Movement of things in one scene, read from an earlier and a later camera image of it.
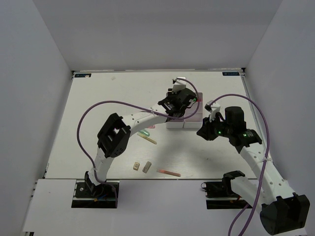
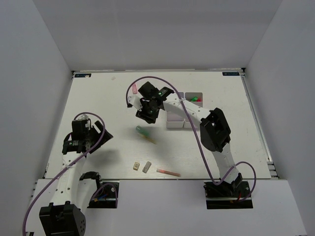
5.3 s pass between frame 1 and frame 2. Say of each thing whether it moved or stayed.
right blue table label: stayed
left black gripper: moved
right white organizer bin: stayed
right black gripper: moved
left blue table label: stayed
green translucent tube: stayed
